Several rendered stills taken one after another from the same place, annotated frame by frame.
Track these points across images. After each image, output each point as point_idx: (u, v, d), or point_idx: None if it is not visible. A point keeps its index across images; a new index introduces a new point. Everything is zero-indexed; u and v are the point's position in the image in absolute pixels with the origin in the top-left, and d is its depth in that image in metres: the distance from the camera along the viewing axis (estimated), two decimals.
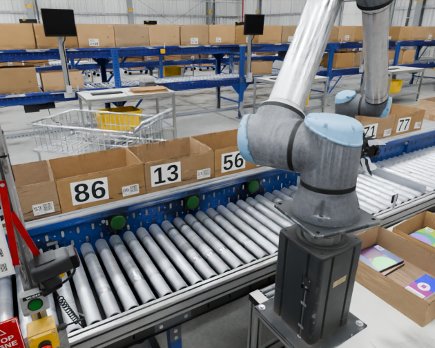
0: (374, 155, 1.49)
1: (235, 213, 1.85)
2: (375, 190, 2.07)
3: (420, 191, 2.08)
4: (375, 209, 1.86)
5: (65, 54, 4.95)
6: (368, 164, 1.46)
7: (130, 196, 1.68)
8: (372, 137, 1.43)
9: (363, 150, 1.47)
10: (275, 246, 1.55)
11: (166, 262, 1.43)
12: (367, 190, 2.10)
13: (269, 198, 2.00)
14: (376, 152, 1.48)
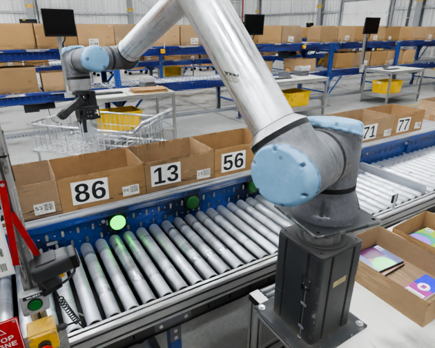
0: None
1: (235, 213, 1.85)
2: (375, 190, 2.07)
3: (420, 191, 2.08)
4: (375, 209, 1.86)
5: None
6: None
7: (130, 197, 1.68)
8: (85, 128, 1.40)
9: (78, 119, 1.42)
10: (275, 246, 1.55)
11: (166, 262, 1.43)
12: (367, 190, 2.10)
13: None
14: None
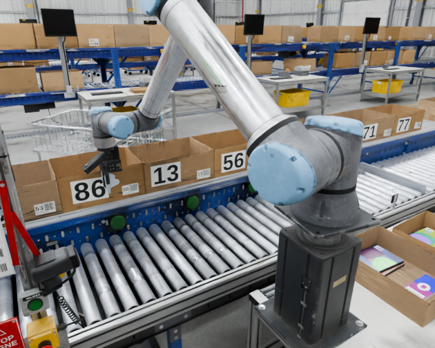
0: None
1: (235, 213, 1.85)
2: (375, 190, 2.07)
3: (420, 191, 2.08)
4: (375, 209, 1.86)
5: (65, 54, 4.95)
6: None
7: (130, 195, 1.69)
8: (108, 179, 1.50)
9: (101, 171, 1.52)
10: (275, 246, 1.55)
11: (166, 262, 1.43)
12: (367, 190, 2.10)
13: None
14: (115, 168, 1.56)
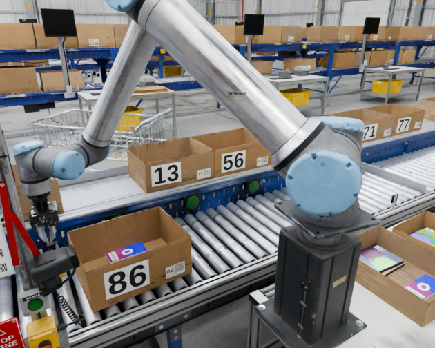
0: (53, 222, 1.18)
1: (235, 213, 1.85)
2: (375, 190, 2.07)
3: (420, 191, 2.08)
4: (375, 209, 1.86)
5: (65, 54, 4.95)
6: (49, 229, 1.22)
7: (174, 277, 1.33)
8: (33, 228, 1.20)
9: None
10: (275, 246, 1.55)
11: None
12: (367, 190, 2.10)
13: (269, 198, 2.00)
14: (48, 225, 1.17)
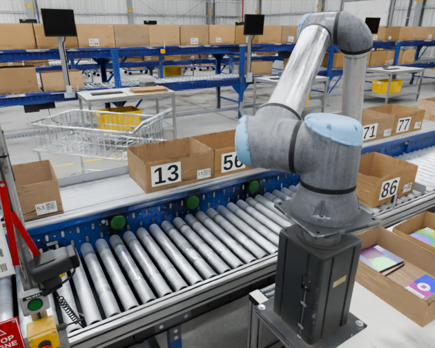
0: None
1: (238, 209, 1.85)
2: None
3: (420, 191, 2.08)
4: (378, 208, 1.87)
5: (65, 54, 4.95)
6: None
7: (404, 192, 2.01)
8: None
9: None
10: None
11: (168, 262, 1.44)
12: None
13: (270, 197, 2.00)
14: None
